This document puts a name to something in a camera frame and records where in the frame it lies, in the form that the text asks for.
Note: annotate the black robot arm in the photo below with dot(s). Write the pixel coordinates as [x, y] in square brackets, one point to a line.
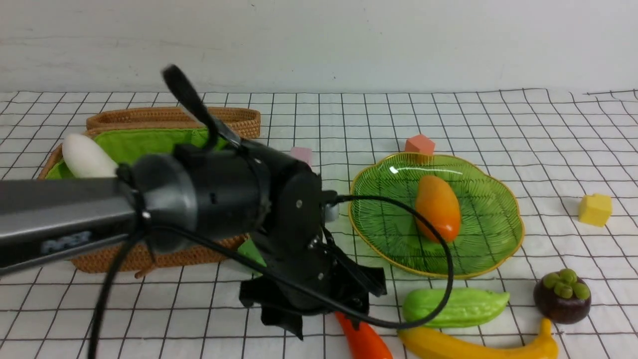
[271, 196]

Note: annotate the woven rattan basket green lining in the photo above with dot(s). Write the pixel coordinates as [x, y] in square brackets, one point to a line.
[128, 146]

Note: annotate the white radish with green leaves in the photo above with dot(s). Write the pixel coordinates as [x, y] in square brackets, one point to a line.
[86, 159]

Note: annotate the orange yellow mango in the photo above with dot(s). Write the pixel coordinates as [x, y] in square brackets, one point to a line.
[438, 204]

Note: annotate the green glass leaf plate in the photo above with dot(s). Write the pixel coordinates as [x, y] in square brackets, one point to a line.
[491, 228]

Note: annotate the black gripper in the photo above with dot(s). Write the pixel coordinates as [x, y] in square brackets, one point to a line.
[306, 274]

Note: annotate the green bitter gourd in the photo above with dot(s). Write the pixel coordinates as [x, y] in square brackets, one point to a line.
[466, 307]

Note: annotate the dark purple mangosteen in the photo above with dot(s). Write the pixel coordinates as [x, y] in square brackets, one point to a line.
[563, 297]

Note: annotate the yellow foam cube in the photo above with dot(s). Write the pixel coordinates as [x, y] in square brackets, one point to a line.
[595, 209]

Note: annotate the yellow banana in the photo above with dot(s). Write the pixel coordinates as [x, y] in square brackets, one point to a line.
[427, 343]

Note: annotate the pink foam cube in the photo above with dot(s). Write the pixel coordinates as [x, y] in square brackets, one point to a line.
[302, 154]

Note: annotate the orange foam cube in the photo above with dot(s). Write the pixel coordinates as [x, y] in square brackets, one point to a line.
[420, 144]

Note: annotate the orange carrot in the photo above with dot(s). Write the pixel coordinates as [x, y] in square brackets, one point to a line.
[363, 341]

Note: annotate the white black grid tablecloth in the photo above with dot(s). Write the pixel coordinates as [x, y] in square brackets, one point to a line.
[549, 148]

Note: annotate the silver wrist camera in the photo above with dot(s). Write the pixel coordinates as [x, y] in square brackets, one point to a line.
[330, 205]

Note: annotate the green foam cube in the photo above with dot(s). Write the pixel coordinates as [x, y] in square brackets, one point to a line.
[249, 250]

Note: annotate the woven rattan basket lid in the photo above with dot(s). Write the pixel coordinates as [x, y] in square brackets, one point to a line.
[245, 122]

